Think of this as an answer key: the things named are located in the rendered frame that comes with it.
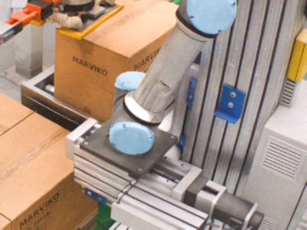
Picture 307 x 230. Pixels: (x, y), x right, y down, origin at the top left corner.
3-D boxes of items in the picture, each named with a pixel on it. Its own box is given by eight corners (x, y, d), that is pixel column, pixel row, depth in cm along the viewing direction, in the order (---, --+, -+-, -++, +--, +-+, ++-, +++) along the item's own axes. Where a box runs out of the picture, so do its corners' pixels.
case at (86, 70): (123, 51, 309) (129, -12, 286) (186, 78, 292) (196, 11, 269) (53, 99, 266) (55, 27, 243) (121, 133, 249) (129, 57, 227)
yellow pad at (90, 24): (103, 2, 231) (104, -8, 228) (124, 8, 228) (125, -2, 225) (58, 33, 205) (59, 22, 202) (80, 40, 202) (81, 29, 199)
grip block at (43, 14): (33, 7, 200) (34, -6, 197) (54, 14, 197) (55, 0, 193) (20, 16, 194) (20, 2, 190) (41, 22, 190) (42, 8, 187)
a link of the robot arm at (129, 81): (153, 105, 168) (158, 67, 161) (152, 132, 157) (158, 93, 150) (114, 100, 168) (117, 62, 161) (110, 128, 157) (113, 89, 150)
